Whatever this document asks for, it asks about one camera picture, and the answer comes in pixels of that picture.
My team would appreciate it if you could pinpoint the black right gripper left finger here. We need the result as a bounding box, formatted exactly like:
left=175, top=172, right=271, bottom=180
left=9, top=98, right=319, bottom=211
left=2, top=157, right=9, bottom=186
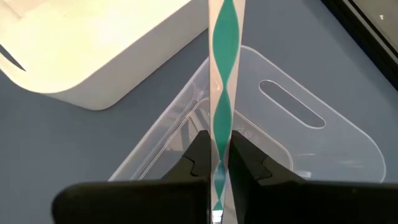
left=51, top=129, right=213, bottom=224

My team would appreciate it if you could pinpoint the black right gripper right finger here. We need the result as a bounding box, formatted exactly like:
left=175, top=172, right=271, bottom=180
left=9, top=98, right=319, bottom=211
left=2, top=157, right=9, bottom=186
left=228, top=129, right=398, bottom=224

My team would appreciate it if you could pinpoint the clear plastic bin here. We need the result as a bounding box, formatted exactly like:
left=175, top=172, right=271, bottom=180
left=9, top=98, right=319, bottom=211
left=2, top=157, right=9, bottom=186
left=107, top=45, right=387, bottom=185

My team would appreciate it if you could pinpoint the white plastic bin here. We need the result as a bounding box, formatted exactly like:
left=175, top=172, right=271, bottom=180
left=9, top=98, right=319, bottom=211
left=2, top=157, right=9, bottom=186
left=0, top=0, right=210, bottom=111

